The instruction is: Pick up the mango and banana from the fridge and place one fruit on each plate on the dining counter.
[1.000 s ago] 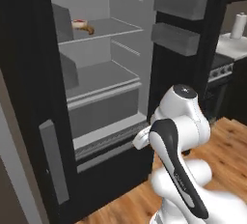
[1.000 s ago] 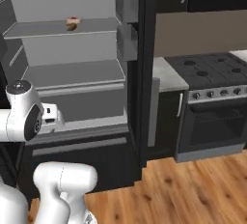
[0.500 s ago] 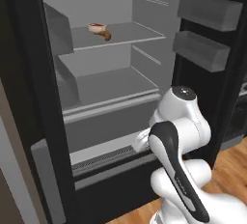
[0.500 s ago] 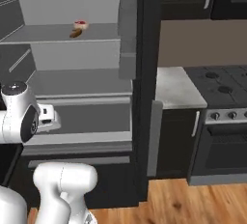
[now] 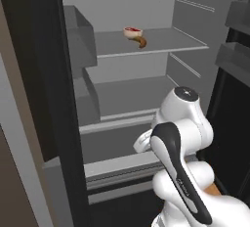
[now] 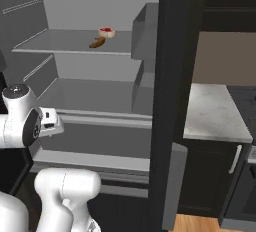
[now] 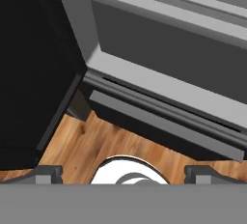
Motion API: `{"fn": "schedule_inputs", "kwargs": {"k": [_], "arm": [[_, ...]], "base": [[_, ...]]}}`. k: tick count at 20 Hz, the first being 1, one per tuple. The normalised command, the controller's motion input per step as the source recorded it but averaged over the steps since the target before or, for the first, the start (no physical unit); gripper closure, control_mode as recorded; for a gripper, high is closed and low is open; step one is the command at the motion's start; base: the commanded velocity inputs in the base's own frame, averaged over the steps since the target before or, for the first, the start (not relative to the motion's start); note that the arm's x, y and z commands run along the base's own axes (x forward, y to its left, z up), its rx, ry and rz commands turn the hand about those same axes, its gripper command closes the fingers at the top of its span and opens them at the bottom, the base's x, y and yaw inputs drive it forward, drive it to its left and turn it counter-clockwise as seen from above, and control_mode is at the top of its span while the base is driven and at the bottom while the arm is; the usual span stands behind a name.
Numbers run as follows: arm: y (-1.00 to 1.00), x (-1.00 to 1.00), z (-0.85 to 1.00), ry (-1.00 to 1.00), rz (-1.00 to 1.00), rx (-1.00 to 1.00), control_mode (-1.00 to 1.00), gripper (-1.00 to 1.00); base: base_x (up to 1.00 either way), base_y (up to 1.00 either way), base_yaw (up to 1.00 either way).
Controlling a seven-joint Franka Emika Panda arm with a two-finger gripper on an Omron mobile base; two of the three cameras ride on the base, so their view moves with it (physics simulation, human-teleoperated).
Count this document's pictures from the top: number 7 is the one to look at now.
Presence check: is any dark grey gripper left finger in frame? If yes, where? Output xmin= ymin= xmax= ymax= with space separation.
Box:
xmin=0 ymin=164 xmax=64 ymax=185

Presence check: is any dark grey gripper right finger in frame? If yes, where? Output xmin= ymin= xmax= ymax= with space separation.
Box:
xmin=184 ymin=164 xmax=247 ymax=185

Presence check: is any dark grey fridge drawer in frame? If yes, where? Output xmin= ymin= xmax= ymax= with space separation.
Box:
xmin=80 ymin=69 xmax=247 ymax=163

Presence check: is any white round object, black rim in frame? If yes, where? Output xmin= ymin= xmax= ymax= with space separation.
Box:
xmin=89 ymin=154 xmax=171 ymax=185

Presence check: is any black cabinet panel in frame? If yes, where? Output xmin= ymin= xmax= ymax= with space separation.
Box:
xmin=0 ymin=0 xmax=89 ymax=172

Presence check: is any grey fridge drawer handle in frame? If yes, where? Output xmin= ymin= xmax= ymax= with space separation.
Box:
xmin=88 ymin=89 xmax=246 ymax=163

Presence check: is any grey fridge door handle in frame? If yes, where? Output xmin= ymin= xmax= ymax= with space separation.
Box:
xmin=80 ymin=0 xmax=247 ymax=50

